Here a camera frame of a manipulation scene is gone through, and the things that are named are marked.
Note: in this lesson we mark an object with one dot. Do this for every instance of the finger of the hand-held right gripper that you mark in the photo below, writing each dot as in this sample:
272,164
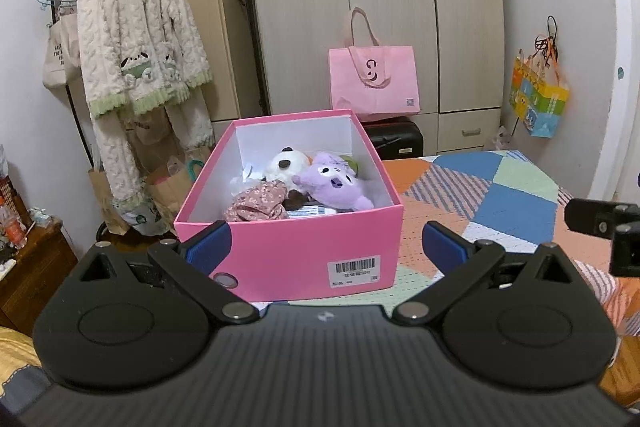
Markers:
627,254
590,217

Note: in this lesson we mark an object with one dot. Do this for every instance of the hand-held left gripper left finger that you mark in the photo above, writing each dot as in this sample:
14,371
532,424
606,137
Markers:
207,247

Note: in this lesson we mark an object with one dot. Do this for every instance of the pink cardboard box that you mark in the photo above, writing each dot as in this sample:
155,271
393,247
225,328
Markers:
300,247

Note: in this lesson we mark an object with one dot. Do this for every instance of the black suitcase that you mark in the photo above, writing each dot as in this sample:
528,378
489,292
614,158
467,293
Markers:
400,139

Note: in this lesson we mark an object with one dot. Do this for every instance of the black clothes rack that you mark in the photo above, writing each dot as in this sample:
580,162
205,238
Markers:
80,117

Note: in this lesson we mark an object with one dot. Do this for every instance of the beige canvas tote bag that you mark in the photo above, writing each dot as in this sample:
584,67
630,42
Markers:
57,57

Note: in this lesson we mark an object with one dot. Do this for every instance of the green ball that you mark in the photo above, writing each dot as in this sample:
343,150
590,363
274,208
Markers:
351,164

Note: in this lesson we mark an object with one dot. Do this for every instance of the pink tote bag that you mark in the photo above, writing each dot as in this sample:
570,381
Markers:
375,92

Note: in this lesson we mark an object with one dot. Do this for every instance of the plush dog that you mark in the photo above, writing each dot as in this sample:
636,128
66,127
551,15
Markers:
260,204

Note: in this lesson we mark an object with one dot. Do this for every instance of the brown paper bag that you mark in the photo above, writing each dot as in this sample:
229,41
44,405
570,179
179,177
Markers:
115,157

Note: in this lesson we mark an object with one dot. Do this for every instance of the white printed tissue pack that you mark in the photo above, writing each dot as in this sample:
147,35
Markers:
310,211

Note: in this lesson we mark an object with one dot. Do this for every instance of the kraft paper bag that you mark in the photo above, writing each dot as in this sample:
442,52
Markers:
107,207
170,202

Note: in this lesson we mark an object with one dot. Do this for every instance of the white mesh bath sponge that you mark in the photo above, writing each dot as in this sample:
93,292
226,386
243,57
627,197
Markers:
248,179

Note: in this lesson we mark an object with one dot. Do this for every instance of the red labelled bottle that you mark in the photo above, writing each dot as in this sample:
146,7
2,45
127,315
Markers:
12,227

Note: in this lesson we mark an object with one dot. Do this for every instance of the cream fleece jacket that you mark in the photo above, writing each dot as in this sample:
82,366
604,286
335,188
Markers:
135,32

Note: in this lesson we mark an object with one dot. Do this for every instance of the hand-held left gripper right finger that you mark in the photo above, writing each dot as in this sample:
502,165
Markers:
445,249

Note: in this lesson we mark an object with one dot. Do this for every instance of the yellow bed sheet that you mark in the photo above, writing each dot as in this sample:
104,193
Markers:
15,352

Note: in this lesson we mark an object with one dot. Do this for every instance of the purple plush toy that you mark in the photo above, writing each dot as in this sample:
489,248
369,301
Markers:
330,182

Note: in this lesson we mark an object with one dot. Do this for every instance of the wooden nightstand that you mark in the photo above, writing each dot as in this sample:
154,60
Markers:
35,272

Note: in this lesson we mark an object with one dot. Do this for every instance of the colourful gift bag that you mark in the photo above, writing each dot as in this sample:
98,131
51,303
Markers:
537,102

